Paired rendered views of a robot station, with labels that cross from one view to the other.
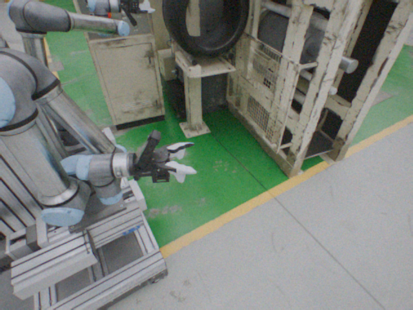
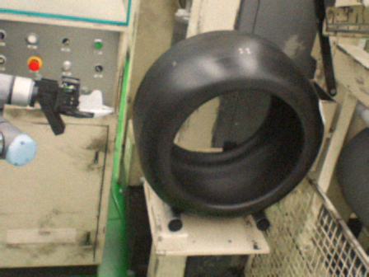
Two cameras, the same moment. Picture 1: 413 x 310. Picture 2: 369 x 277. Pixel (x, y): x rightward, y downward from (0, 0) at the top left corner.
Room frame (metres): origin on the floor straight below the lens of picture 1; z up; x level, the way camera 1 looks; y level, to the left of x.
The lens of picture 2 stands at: (0.51, -0.03, 1.86)
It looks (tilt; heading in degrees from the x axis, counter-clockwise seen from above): 25 degrees down; 5
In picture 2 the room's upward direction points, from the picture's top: 11 degrees clockwise
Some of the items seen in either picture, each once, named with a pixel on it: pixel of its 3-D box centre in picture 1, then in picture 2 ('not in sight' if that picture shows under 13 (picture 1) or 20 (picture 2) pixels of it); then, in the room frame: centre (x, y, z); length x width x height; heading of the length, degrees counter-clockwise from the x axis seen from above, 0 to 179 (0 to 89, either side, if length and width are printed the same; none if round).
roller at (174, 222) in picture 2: (186, 53); (166, 190); (1.82, 0.15, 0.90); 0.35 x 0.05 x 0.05; 22
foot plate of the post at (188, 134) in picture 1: (194, 126); not in sight; (2.11, 0.14, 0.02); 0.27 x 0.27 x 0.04; 22
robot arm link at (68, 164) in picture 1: (79, 174); not in sight; (0.63, 0.49, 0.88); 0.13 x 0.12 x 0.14; 5
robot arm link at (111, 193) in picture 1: (108, 183); not in sight; (0.54, 0.33, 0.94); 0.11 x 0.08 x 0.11; 5
